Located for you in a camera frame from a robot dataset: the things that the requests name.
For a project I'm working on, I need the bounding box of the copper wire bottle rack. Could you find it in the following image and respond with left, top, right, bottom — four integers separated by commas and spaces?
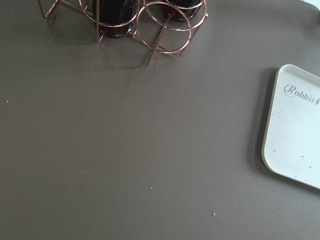
37, 0, 208, 57

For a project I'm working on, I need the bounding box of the tea bottle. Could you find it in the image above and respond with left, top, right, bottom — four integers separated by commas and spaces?
92, 0, 139, 39
162, 0, 204, 21

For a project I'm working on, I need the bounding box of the tea bottle lower left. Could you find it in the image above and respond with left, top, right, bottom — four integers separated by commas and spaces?
162, 0, 204, 21

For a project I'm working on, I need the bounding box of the cream rabbit tray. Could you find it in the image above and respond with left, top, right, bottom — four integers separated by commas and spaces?
261, 64, 320, 189

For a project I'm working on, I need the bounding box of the tea bottle lower right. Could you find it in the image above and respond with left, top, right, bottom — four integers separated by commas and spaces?
92, 0, 139, 39

